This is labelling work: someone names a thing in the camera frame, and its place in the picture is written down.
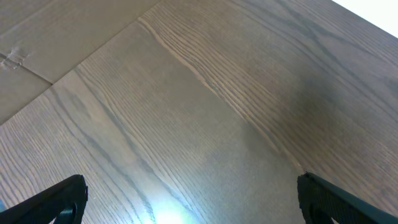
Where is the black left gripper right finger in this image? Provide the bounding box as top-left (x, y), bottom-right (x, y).
top-left (297, 172), bottom-right (397, 224)

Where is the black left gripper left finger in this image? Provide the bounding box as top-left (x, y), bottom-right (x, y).
top-left (1, 174), bottom-right (88, 224)

